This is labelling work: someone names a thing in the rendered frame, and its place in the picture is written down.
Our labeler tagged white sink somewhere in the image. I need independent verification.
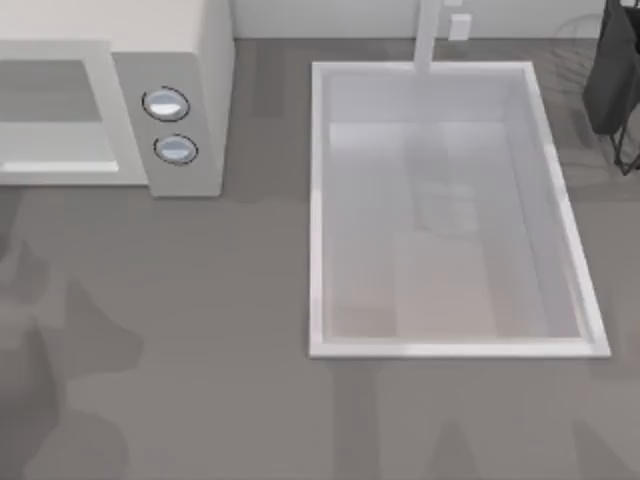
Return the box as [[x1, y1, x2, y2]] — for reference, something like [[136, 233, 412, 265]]
[[307, 60, 612, 360]]

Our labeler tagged small silver microwave knob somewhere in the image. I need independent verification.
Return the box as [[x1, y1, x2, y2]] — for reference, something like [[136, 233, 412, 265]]
[[153, 133, 199, 167]]

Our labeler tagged pale microwave oven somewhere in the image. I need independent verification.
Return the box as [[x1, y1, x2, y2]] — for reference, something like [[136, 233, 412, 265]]
[[0, 0, 237, 199]]

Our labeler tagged large silver microwave knob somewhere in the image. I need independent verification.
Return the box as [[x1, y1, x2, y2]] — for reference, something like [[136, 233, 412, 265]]
[[141, 85, 191, 123]]

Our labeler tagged tall white tap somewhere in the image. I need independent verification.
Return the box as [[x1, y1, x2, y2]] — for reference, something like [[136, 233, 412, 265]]
[[413, 0, 441, 76]]

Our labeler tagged white tap handle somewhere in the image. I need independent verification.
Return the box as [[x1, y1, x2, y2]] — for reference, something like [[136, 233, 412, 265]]
[[448, 13, 472, 42]]

